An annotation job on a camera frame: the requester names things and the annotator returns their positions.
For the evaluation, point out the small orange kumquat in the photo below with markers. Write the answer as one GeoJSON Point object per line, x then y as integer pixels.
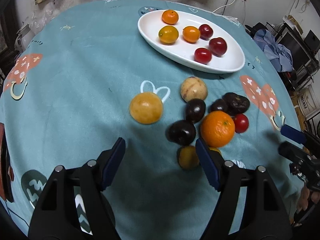
{"type": "Point", "coordinates": [191, 34]}

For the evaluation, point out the white bucket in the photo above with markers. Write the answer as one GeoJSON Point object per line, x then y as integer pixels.
{"type": "Point", "coordinates": [308, 101]}

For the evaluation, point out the yellow round fruit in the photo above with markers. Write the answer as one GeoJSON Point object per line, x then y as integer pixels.
{"type": "Point", "coordinates": [146, 108]}

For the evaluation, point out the wrinkled dark passion fruit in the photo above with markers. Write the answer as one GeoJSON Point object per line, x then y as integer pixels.
{"type": "Point", "coordinates": [236, 104]}

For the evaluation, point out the white oval plate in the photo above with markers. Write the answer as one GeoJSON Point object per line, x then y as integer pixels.
{"type": "Point", "coordinates": [183, 52]}

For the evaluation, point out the small red cherry tomato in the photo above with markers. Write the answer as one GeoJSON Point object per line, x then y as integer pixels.
{"type": "Point", "coordinates": [241, 123]}

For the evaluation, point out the teal patterned tablecloth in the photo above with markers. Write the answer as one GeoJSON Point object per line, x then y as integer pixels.
{"type": "Point", "coordinates": [82, 71]}

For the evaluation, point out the large orange mandarin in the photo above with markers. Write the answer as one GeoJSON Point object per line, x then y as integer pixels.
{"type": "Point", "coordinates": [217, 129]}

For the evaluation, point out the right hand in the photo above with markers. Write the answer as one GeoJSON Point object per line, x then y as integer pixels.
{"type": "Point", "coordinates": [306, 195]}

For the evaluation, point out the yellow orange kumquat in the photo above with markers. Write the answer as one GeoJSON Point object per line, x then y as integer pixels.
{"type": "Point", "coordinates": [168, 34]}

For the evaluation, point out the red cherry tomato on plate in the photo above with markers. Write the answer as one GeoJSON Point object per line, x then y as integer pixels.
{"type": "Point", "coordinates": [206, 31]}

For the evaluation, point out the large red plum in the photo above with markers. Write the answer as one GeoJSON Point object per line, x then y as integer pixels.
{"type": "Point", "coordinates": [218, 46]}

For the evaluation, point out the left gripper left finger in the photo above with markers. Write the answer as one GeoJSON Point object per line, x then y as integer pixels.
{"type": "Point", "coordinates": [55, 215]}

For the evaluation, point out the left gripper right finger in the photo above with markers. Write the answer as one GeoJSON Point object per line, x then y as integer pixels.
{"type": "Point", "coordinates": [264, 216]}

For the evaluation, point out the blue cloth pile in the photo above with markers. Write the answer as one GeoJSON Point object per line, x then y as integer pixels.
{"type": "Point", "coordinates": [279, 56]}

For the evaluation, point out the small orange mandarin top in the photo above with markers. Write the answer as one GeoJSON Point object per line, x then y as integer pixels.
{"type": "Point", "coordinates": [170, 17]}

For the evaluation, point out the black metal rack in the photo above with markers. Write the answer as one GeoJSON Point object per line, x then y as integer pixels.
{"type": "Point", "coordinates": [305, 64]}

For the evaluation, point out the tan passion fruit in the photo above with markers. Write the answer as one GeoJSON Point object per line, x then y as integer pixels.
{"type": "Point", "coordinates": [193, 88]}

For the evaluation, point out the dark purple plum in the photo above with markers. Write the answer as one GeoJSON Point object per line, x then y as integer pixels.
{"type": "Point", "coordinates": [218, 105]}
{"type": "Point", "coordinates": [195, 110]}
{"type": "Point", "coordinates": [182, 132]}

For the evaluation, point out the small yellow kumquat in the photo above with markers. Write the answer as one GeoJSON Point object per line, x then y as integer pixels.
{"type": "Point", "coordinates": [187, 158]}

